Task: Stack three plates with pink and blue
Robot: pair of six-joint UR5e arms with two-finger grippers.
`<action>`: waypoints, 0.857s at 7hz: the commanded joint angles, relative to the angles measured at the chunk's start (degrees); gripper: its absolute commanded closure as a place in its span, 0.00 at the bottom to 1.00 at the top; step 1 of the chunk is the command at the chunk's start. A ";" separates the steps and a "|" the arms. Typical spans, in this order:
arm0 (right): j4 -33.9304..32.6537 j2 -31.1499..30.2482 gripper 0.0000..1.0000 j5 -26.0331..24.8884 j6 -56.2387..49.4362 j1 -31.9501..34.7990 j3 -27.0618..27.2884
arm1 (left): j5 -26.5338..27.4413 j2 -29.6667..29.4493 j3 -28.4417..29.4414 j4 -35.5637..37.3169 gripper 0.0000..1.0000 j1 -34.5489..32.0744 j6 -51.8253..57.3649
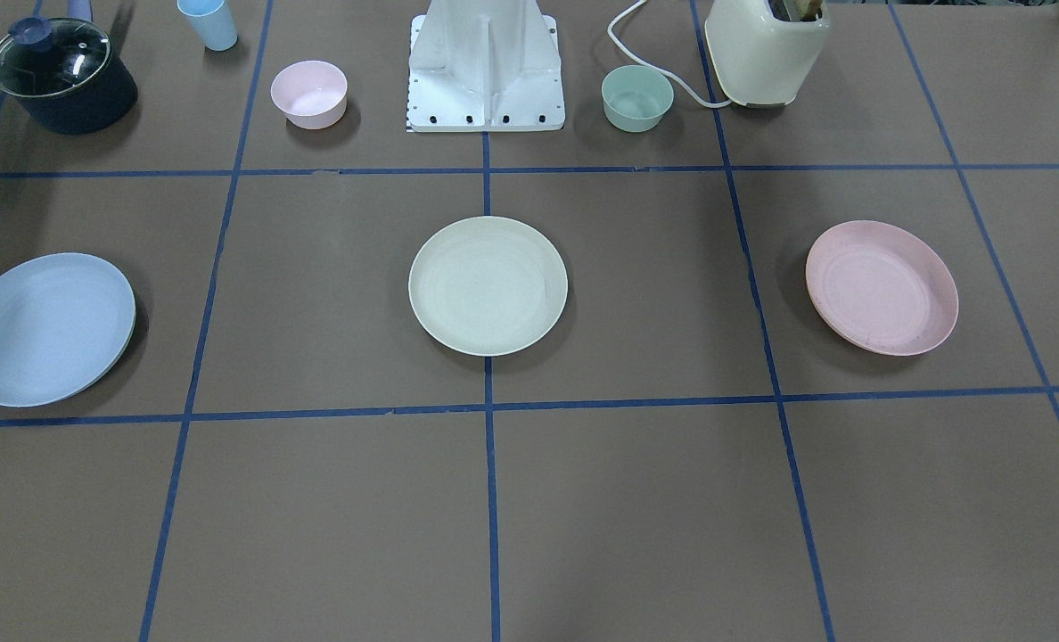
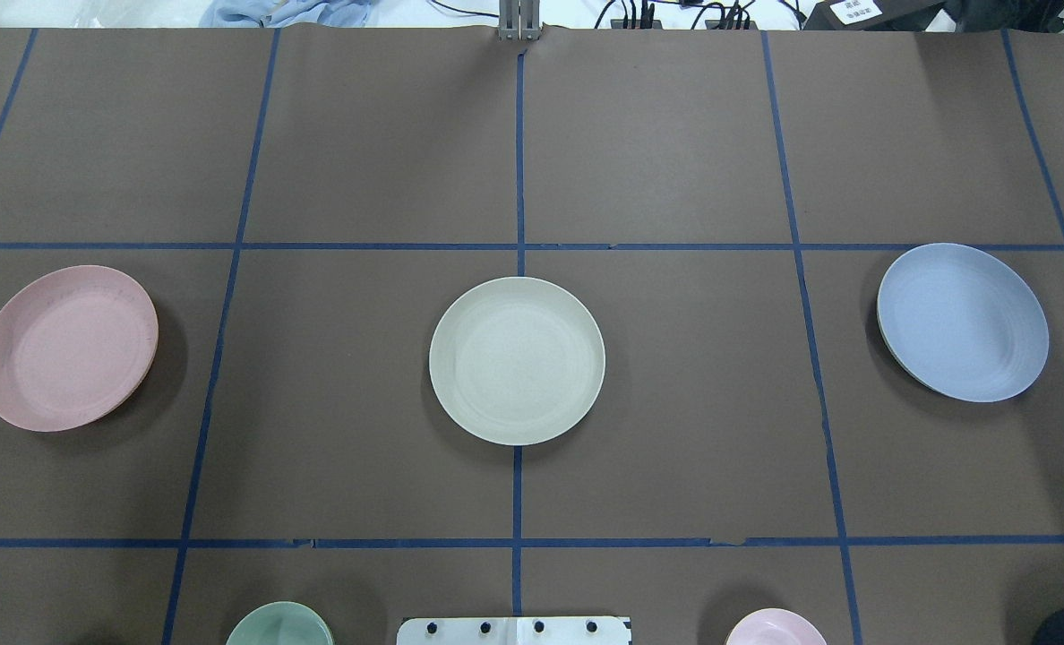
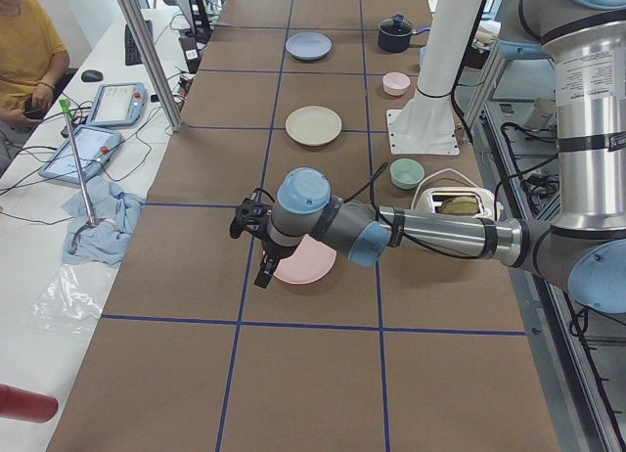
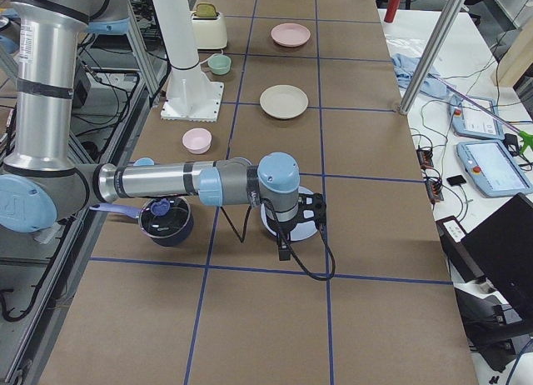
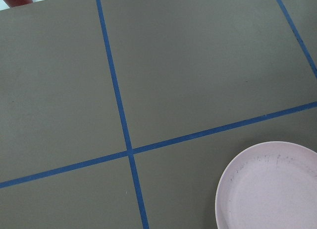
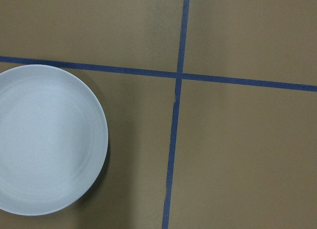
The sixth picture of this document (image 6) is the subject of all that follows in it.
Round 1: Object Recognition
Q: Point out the light blue plate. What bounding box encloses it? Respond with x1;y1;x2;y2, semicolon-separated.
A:
0;64;108;216

